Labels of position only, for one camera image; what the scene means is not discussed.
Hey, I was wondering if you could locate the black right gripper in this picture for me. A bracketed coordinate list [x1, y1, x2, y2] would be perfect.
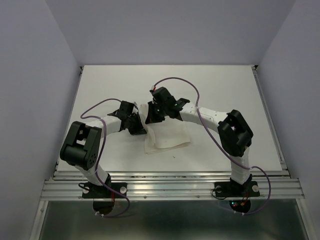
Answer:
[144, 101, 167, 125]

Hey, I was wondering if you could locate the white cloth napkin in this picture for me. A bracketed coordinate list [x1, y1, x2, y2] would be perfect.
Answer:
[138, 104, 191, 154]

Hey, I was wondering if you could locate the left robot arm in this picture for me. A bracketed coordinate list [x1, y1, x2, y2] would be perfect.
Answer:
[59, 101, 146, 199]

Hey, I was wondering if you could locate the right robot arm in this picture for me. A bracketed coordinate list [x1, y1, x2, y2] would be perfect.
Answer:
[145, 87, 254, 198]

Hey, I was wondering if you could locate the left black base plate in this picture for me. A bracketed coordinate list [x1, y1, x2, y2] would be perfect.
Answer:
[81, 181, 128, 200]

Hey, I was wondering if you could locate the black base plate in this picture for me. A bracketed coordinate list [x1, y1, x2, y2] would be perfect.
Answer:
[81, 181, 128, 200]
[213, 181, 260, 198]

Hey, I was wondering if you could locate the aluminium front rail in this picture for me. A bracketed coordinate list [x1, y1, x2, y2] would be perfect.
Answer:
[40, 170, 305, 201]

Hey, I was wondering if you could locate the aluminium rail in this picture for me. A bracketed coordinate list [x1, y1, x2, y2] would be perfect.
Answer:
[40, 170, 305, 201]
[251, 65, 291, 177]

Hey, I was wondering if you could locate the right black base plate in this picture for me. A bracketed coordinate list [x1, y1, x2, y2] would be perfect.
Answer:
[213, 181, 260, 198]

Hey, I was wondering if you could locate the aluminium right side rail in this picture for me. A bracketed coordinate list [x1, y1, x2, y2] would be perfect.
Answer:
[251, 65, 291, 177]

